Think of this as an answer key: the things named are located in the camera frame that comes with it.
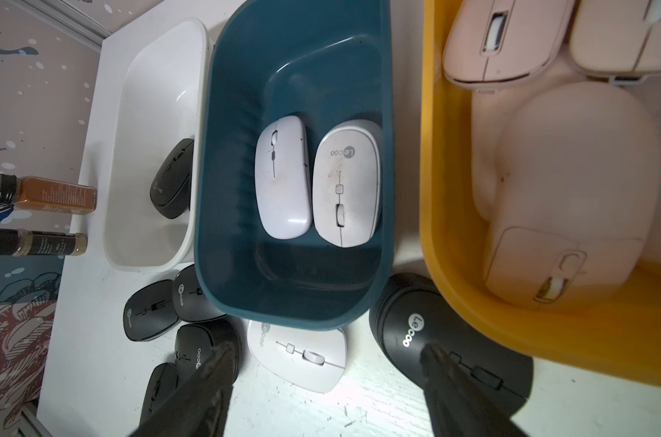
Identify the brown spice jar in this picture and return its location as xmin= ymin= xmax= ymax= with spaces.
xmin=0 ymin=174 xmax=97 ymax=215

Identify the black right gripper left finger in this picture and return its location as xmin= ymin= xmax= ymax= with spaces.
xmin=132 ymin=342 xmax=235 ymax=436

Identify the white mouse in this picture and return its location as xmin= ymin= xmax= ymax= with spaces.
xmin=312 ymin=119 xmax=383 ymax=248
xmin=247 ymin=320 xmax=347 ymax=394
xmin=254 ymin=116 xmax=312 ymax=240

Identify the black mouse top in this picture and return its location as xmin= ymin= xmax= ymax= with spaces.
xmin=172 ymin=265 xmax=226 ymax=322

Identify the dark spice jar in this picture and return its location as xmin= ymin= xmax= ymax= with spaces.
xmin=0 ymin=229 xmax=88 ymax=257

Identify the pink mouse bottom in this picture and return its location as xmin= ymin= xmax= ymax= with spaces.
xmin=483 ymin=82 xmax=661 ymax=311

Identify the teal storage box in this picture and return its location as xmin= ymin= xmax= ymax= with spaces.
xmin=194 ymin=1 xmax=394 ymax=331

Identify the white mouse top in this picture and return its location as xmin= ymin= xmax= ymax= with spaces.
xmin=247 ymin=320 xmax=347 ymax=394

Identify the white storage box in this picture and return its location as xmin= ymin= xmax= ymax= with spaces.
xmin=104 ymin=18 xmax=212 ymax=271

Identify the yellow storage box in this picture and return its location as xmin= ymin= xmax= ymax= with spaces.
xmin=420 ymin=1 xmax=661 ymax=387

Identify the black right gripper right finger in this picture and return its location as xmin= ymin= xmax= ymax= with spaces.
xmin=420 ymin=343 xmax=525 ymax=436

